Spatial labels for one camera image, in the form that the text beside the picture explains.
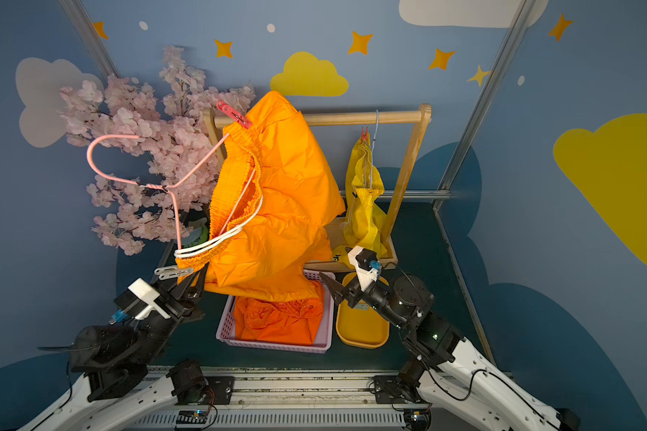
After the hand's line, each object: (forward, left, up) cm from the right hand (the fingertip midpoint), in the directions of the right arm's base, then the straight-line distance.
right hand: (343, 257), depth 62 cm
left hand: (-8, +27, +10) cm, 30 cm away
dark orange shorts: (-5, +15, -30) cm, 34 cm away
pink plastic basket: (+2, +11, -21) cm, 24 cm away
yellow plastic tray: (-3, -8, -36) cm, 37 cm away
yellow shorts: (+12, -6, -2) cm, 14 cm away
